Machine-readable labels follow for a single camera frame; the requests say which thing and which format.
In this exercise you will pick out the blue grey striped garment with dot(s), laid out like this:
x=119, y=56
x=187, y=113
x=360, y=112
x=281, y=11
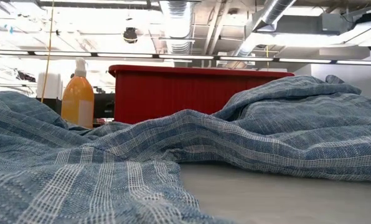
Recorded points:
x=110, y=171

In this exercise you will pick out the red plastic laundry bin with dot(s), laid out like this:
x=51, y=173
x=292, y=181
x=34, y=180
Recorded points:
x=173, y=93

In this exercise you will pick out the black screen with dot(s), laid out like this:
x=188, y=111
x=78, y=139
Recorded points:
x=104, y=105

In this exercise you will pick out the black dome ceiling fixture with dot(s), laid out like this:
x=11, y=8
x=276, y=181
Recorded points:
x=130, y=35

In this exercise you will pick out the orange spray bottle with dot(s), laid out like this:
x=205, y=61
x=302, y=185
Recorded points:
x=76, y=102

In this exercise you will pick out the black floor cabinet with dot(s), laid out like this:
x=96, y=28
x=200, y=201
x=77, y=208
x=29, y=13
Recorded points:
x=50, y=104

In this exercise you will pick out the white cylindrical object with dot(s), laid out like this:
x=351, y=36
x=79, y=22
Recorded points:
x=50, y=85

